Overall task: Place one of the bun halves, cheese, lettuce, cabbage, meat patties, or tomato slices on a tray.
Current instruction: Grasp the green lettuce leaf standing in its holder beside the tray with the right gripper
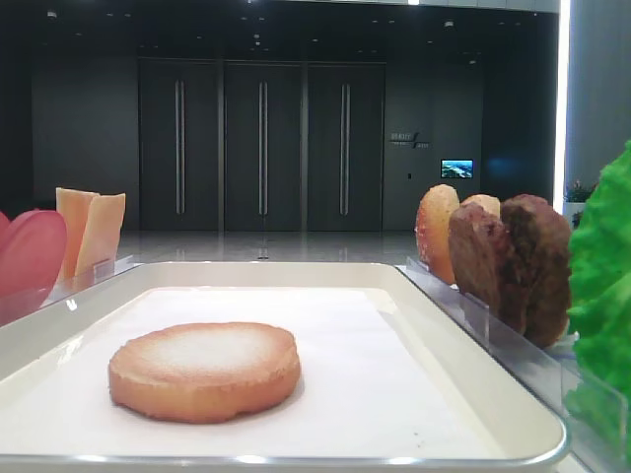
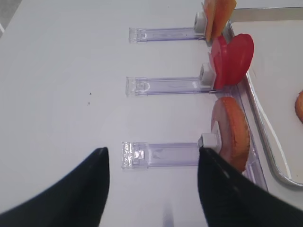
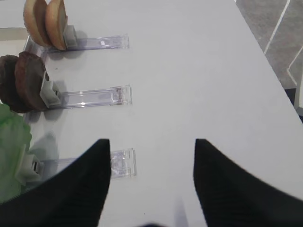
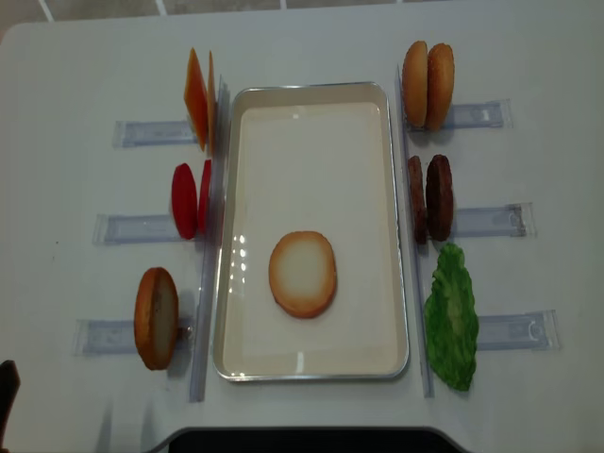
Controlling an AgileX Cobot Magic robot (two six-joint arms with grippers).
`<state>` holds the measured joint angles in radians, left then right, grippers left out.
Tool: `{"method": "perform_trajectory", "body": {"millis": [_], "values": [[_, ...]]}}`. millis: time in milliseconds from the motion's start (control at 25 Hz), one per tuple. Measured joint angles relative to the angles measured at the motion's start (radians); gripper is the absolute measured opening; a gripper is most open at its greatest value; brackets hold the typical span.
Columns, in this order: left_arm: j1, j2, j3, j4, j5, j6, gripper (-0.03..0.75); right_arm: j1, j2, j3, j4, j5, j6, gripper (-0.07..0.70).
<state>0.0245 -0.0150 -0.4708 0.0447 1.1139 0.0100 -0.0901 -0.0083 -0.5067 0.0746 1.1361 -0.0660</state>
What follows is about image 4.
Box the green lettuce leaf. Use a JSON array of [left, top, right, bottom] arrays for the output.
[[424, 243, 479, 392]]

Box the right red tomato slice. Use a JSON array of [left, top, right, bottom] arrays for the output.
[[197, 159, 211, 235]]

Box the red tomato slice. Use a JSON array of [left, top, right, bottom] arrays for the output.
[[197, 159, 211, 235], [171, 163, 197, 240]]

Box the left brown meat patty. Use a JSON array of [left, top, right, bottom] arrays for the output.
[[407, 156, 428, 244]]

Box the brown meat patty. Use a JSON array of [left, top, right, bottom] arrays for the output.
[[407, 156, 428, 244], [426, 155, 454, 242]]

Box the left red tomato slice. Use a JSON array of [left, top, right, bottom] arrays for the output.
[[171, 163, 197, 240]]

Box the right brown meat patty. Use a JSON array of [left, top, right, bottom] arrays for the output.
[[426, 155, 454, 242]]

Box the left orange cheese slice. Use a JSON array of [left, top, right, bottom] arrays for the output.
[[183, 48, 209, 150]]

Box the clear holder tomato row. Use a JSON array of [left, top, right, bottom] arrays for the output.
[[92, 214, 182, 245]]

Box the clear holder cheese row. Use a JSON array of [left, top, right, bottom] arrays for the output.
[[112, 121, 197, 148]]

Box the clear holder lettuce row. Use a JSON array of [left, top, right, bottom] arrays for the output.
[[478, 310, 561, 351]]

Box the round bun slice on tray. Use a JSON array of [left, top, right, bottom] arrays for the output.
[[268, 231, 337, 319]]

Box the white rectangular metal tray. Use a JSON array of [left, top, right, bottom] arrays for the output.
[[212, 82, 409, 382]]

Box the standing bun slice left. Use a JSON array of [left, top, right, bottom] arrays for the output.
[[134, 267, 178, 371]]

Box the left top bun half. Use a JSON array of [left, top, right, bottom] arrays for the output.
[[402, 41, 428, 127]]

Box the bun half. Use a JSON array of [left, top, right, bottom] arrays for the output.
[[402, 41, 428, 127], [425, 43, 455, 131]]

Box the right top bun half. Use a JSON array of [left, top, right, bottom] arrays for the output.
[[425, 43, 455, 131]]

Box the black base bottom edge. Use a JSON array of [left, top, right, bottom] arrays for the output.
[[169, 428, 462, 452]]

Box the clear holder patty row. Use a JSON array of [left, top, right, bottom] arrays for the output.
[[450, 203, 537, 238]]

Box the clear holder bun row right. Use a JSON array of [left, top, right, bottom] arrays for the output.
[[408, 97, 514, 133]]

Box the clear holder bun row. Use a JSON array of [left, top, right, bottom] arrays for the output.
[[408, 97, 514, 133], [72, 320, 138, 356]]

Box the clear holder bun row left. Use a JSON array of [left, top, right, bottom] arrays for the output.
[[72, 320, 138, 356]]

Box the brown object at left edge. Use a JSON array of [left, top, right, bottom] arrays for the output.
[[0, 360, 21, 444]]

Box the clear right long rail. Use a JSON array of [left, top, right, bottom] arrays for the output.
[[395, 63, 434, 398]]

